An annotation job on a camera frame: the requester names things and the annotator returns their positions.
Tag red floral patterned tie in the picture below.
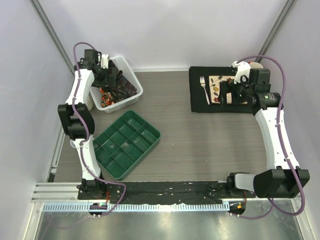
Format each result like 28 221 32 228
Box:
99 87 119 108

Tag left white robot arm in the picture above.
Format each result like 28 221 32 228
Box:
57 49 118 200

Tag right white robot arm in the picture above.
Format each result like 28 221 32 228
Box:
218 68 310 199

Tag dark patterned tie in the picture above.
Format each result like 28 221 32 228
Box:
111 68 137 99

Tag white plastic basket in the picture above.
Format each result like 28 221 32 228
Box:
90 55 143 114

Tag floral square plate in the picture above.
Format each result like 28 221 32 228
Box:
208 75 249 105

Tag orange mug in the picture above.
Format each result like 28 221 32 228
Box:
248 61 264 69

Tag grey ribbed cup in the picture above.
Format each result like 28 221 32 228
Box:
86 94 95 111

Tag silver fork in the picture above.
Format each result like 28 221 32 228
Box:
199 76 210 105

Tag black placemat cloth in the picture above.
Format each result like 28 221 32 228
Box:
188 66 252 114

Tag green compartment tray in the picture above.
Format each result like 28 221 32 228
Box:
93 110 161 181

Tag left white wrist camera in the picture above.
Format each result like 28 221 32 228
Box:
100 54 110 69

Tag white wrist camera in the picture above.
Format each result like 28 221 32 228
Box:
100 54 110 69
231 61 251 84

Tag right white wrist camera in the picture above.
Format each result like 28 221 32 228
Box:
231 61 251 84

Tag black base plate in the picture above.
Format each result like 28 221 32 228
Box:
76 181 256 205

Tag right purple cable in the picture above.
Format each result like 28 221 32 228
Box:
234 54 306 220

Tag aluminium frame rail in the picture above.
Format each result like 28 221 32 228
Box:
31 182 79 203

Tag slotted cable duct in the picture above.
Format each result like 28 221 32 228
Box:
42 202 230 213

